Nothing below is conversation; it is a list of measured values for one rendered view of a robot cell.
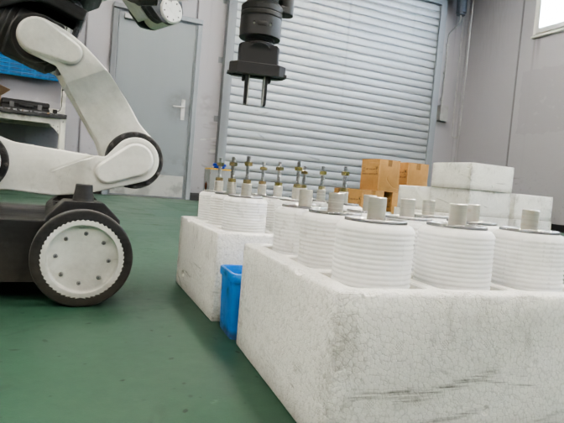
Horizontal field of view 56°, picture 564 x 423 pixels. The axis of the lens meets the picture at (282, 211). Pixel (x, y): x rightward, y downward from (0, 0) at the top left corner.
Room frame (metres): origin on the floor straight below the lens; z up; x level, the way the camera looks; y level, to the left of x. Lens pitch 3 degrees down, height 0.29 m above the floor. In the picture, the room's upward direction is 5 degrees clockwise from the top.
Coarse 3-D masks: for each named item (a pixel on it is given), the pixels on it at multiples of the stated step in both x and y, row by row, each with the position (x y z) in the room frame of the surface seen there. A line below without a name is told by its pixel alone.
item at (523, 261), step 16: (496, 240) 0.70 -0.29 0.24; (512, 240) 0.68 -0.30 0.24; (528, 240) 0.67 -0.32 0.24; (544, 240) 0.67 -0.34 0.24; (560, 240) 0.68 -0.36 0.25; (496, 256) 0.70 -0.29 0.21; (512, 256) 0.68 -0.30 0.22; (528, 256) 0.67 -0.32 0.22; (544, 256) 0.67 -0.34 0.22; (560, 256) 0.67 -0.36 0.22; (496, 272) 0.70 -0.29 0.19; (512, 272) 0.68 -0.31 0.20; (528, 272) 0.67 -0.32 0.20; (544, 272) 0.67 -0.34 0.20; (560, 272) 0.68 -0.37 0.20; (512, 288) 0.68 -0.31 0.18; (528, 288) 0.67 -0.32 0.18; (544, 288) 0.67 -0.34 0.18; (560, 288) 0.68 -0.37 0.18
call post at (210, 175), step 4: (208, 172) 1.50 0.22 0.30; (212, 172) 1.49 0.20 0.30; (216, 172) 1.49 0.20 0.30; (224, 172) 1.50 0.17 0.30; (228, 172) 1.50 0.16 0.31; (204, 176) 1.54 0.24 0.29; (208, 176) 1.50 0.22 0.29; (212, 176) 1.49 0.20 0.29; (216, 176) 1.49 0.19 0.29; (224, 176) 1.50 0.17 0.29; (228, 176) 1.50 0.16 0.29; (204, 180) 1.54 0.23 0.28; (208, 180) 1.49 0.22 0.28; (212, 180) 1.49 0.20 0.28; (224, 180) 1.50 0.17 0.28; (204, 184) 1.54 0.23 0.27; (208, 184) 1.49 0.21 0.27; (212, 184) 1.49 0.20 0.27; (224, 184) 1.50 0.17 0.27; (204, 188) 1.53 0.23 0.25; (208, 188) 1.49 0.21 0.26; (212, 188) 1.49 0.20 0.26; (224, 188) 1.50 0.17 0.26
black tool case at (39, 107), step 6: (0, 102) 5.03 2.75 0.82; (6, 102) 4.93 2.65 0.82; (12, 102) 4.94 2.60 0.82; (18, 102) 4.98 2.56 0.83; (24, 102) 5.01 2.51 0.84; (30, 102) 5.03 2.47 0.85; (36, 102) 5.06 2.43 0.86; (42, 102) 5.10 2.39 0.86; (18, 108) 4.98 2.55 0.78; (24, 108) 5.01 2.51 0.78; (30, 108) 5.03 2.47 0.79; (36, 108) 5.06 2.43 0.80; (42, 108) 5.10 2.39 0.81; (48, 108) 5.13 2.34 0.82
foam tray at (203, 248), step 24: (192, 240) 1.24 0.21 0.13; (216, 240) 1.04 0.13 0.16; (240, 240) 1.05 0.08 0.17; (264, 240) 1.07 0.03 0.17; (192, 264) 1.22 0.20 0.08; (216, 264) 1.04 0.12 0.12; (240, 264) 1.05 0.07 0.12; (192, 288) 1.20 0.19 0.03; (216, 288) 1.04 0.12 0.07; (216, 312) 1.04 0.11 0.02
